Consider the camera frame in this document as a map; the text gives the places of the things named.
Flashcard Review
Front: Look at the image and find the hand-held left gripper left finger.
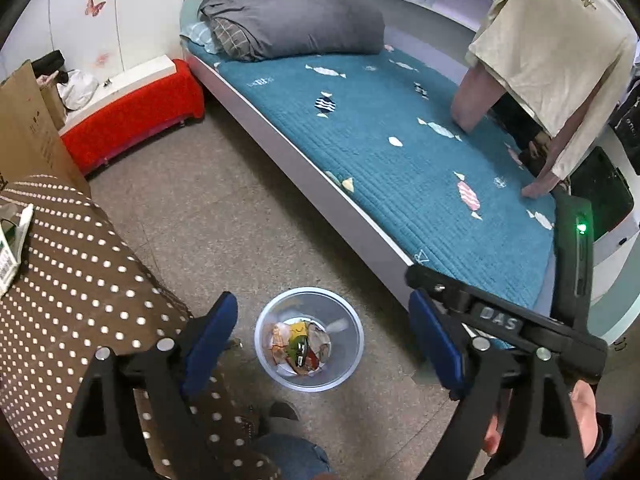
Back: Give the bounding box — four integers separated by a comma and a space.
62, 291, 241, 480

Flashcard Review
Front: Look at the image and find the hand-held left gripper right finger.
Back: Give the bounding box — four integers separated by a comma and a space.
407, 289, 588, 480

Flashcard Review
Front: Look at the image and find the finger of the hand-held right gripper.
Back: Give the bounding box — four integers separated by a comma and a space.
405, 263, 553, 358

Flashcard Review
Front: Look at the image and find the white printed paper wrapper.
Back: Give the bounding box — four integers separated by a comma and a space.
270, 324, 292, 368

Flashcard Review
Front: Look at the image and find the translucent blue waste bin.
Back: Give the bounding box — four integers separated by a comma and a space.
253, 287, 366, 392

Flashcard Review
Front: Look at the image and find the red snack bag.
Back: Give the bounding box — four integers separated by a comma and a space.
300, 344, 332, 375

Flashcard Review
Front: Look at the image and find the beige paper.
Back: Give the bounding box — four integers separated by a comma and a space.
307, 322, 333, 351

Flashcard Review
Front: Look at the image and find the person's right forearm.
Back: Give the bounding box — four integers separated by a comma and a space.
584, 411, 615, 468

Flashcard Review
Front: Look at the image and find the person's right hand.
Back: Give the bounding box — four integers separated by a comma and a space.
481, 379, 602, 462

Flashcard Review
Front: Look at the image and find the person's leg in jeans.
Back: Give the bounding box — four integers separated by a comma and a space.
247, 432, 334, 480

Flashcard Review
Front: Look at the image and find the brown polka dot tablecloth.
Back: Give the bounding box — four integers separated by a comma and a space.
0, 175, 282, 480

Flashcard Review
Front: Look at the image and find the blue candy print bed sheet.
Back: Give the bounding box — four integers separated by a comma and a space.
187, 41, 559, 312

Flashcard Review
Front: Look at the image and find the bed with teal quilt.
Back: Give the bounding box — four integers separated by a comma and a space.
177, 0, 640, 357

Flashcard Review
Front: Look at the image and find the white and green box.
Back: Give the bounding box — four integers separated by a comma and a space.
0, 203, 35, 297

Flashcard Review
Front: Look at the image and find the cream hanging shirt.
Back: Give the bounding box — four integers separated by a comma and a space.
464, 0, 639, 182

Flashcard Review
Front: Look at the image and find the red ottoman bench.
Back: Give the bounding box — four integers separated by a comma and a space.
58, 58, 206, 176

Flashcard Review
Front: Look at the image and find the large cardboard box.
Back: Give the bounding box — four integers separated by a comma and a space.
0, 59, 92, 197

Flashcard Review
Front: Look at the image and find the white board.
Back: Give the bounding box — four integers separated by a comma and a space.
60, 55, 175, 134

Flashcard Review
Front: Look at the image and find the small cardboard box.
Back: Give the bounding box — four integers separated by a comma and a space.
37, 77, 69, 131

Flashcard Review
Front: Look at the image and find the white plastic bag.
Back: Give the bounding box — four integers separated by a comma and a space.
56, 68, 100, 111

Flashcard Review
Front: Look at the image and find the striped light blue pillow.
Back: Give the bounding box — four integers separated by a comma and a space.
179, 20, 226, 56

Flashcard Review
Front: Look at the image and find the black garment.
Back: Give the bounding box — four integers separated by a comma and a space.
31, 49, 69, 86

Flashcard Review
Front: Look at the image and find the pale green wardrobe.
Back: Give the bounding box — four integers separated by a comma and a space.
0, 0, 223, 128

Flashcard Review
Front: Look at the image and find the grey duvet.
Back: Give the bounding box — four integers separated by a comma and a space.
198, 0, 386, 63

